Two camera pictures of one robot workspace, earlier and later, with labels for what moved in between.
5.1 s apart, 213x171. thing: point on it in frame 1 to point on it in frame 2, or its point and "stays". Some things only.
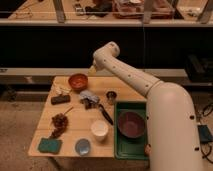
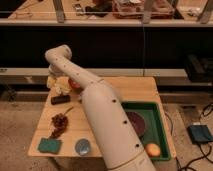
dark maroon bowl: x=131 y=124 stays
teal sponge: x=49 y=145 stays
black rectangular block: x=60 y=99 stays
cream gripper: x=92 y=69 to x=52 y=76
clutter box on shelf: x=134 y=9 stays
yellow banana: x=63 y=90 to x=64 y=83
